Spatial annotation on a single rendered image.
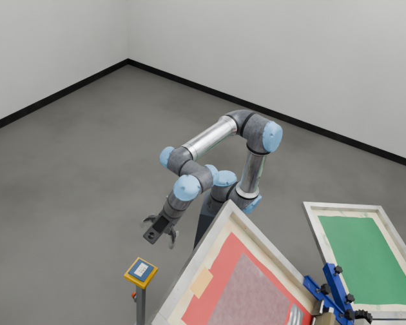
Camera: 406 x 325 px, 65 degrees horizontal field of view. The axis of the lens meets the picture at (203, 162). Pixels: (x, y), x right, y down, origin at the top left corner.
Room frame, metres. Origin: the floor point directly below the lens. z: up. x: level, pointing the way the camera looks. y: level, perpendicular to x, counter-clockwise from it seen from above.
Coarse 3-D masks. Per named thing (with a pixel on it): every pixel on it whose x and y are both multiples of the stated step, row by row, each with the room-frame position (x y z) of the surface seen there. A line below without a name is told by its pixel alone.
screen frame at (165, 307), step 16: (224, 208) 0.88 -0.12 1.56; (240, 224) 0.87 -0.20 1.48; (208, 240) 0.72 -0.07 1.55; (256, 240) 0.84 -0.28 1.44; (192, 256) 0.64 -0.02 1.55; (272, 256) 0.81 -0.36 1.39; (192, 272) 0.58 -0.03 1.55; (288, 272) 0.78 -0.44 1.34; (176, 288) 0.51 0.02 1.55; (304, 288) 0.75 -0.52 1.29; (160, 304) 0.46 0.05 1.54; (176, 304) 0.47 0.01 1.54; (160, 320) 0.41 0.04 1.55; (336, 320) 0.69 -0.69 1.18
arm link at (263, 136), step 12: (252, 120) 1.13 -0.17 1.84; (264, 120) 1.13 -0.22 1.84; (240, 132) 1.12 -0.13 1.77; (252, 132) 1.09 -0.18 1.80; (264, 132) 1.07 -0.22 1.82; (276, 132) 1.08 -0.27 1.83; (252, 144) 1.08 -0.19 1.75; (264, 144) 1.05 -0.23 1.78; (276, 144) 1.10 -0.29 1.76; (252, 156) 1.10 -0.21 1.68; (264, 156) 1.10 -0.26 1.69; (252, 168) 1.09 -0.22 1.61; (252, 180) 1.09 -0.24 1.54; (240, 192) 1.10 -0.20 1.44; (252, 192) 1.10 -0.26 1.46; (240, 204) 1.09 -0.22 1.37; (252, 204) 1.08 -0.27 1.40
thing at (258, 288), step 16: (224, 256) 0.72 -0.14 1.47; (240, 256) 0.75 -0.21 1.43; (224, 272) 0.66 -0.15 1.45; (240, 272) 0.69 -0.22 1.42; (256, 272) 0.73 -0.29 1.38; (240, 288) 0.63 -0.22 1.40; (256, 288) 0.67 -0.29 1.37; (272, 288) 0.70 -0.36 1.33; (256, 304) 0.61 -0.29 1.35; (272, 304) 0.64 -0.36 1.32; (288, 304) 0.67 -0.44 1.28; (272, 320) 0.58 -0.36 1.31; (288, 320) 0.61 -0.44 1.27; (304, 320) 0.64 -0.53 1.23
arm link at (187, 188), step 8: (184, 176) 0.73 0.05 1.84; (192, 176) 0.74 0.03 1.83; (176, 184) 0.71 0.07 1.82; (184, 184) 0.70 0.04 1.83; (192, 184) 0.71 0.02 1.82; (176, 192) 0.69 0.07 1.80; (184, 192) 0.68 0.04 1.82; (192, 192) 0.68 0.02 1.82; (200, 192) 0.73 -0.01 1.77; (168, 200) 0.71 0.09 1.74; (176, 200) 0.68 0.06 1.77; (184, 200) 0.68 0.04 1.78; (192, 200) 0.70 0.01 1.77; (176, 208) 0.68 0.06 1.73; (184, 208) 0.69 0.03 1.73
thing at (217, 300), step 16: (208, 288) 0.58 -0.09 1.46; (224, 288) 0.61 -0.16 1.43; (192, 304) 0.51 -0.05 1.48; (208, 304) 0.53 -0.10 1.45; (224, 304) 0.55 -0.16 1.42; (240, 304) 0.58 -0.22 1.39; (192, 320) 0.46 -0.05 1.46; (208, 320) 0.48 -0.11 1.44; (224, 320) 0.50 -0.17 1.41; (240, 320) 0.53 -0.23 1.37; (256, 320) 0.55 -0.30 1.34
